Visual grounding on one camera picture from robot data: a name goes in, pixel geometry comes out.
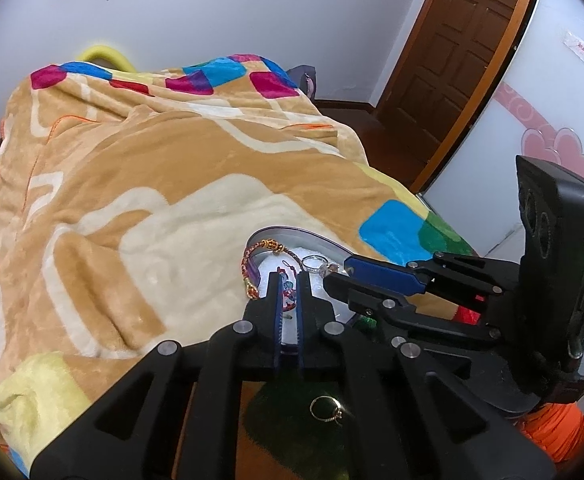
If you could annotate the silver pendant charm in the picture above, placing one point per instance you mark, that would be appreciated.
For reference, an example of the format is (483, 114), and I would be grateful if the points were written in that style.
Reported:
(331, 267)

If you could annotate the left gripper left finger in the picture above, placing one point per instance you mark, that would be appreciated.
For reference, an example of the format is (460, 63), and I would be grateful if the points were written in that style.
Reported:
(175, 414)

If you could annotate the white wardrobe sliding door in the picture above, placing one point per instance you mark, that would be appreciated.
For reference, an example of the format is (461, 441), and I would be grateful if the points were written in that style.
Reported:
(537, 110)

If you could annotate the colourful plush blanket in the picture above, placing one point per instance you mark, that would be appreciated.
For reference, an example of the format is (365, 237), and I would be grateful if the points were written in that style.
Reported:
(126, 201)

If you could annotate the purple heart-shaped tin box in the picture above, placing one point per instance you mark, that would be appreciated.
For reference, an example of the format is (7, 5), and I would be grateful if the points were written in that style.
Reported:
(306, 251)

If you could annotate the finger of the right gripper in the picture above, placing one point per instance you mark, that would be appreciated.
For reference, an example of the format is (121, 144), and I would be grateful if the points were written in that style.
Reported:
(384, 275)
(391, 311)

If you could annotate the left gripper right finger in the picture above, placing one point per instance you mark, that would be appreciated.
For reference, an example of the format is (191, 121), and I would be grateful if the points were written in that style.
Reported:
(437, 404)

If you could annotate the white label sticker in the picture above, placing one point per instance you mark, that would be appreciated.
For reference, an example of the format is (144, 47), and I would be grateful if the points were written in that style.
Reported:
(575, 44)

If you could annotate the orange garment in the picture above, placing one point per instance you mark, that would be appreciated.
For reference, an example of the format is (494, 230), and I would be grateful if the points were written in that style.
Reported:
(558, 429)

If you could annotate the jewelry cluster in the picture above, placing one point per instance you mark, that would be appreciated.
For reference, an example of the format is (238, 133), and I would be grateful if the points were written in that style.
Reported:
(288, 278)

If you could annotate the grey backpack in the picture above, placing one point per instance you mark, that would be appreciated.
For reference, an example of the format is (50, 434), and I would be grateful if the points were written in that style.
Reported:
(305, 77)

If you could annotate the brown wooden door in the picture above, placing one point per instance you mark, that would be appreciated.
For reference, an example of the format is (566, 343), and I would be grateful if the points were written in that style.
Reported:
(452, 56)

